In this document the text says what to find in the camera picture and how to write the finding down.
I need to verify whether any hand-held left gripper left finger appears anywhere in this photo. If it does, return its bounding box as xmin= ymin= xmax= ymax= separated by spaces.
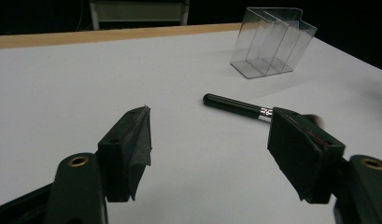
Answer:
xmin=96 ymin=105 xmax=153 ymax=203

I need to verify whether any clear acrylic organizer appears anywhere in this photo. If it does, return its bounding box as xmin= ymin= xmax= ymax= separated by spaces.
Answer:
xmin=230 ymin=7 xmax=318 ymax=79

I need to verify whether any white table mat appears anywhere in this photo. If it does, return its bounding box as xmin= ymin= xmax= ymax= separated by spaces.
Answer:
xmin=0 ymin=30 xmax=382 ymax=224

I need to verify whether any white metal desk frame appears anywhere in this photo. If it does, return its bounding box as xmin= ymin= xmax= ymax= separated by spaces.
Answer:
xmin=89 ymin=0 xmax=191 ymax=31

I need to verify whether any black makeup brush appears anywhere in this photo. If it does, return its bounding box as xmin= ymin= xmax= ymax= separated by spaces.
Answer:
xmin=202 ymin=92 xmax=326 ymax=129

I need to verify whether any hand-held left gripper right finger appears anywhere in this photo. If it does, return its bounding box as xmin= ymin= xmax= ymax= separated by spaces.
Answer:
xmin=266 ymin=106 xmax=347 ymax=204

